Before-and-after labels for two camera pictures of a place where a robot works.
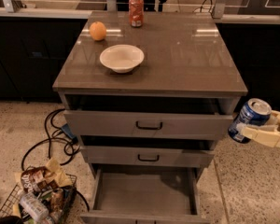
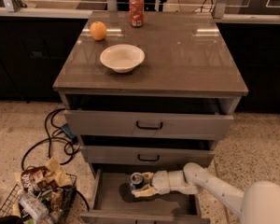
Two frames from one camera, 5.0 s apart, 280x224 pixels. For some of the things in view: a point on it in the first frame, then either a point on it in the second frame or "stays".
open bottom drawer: (146, 196) stays
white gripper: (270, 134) -> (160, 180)
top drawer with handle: (145, 123) stays
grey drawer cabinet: (149, 94) stays
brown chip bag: (43, 179) stays
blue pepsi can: (255, 111) -> (136, 181)
